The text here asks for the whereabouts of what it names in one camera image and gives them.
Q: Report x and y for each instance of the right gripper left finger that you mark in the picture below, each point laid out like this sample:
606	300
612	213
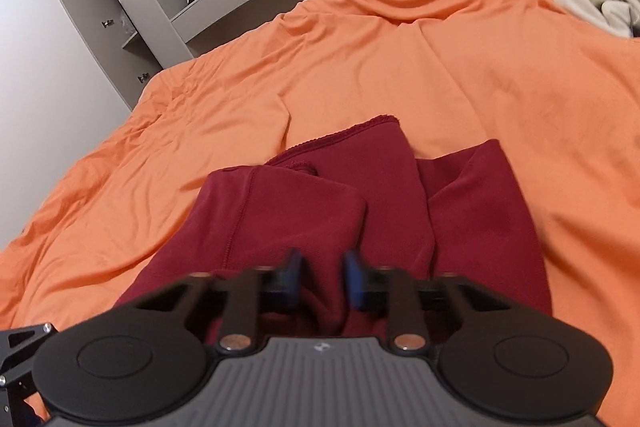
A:
227	315

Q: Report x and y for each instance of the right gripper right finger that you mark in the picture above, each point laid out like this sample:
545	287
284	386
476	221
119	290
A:
420	316

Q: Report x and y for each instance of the dark red t-shirt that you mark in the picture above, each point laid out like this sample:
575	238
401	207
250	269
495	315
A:
361	189

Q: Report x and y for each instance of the orange bed sheet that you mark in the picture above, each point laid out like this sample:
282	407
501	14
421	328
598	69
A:
561	97

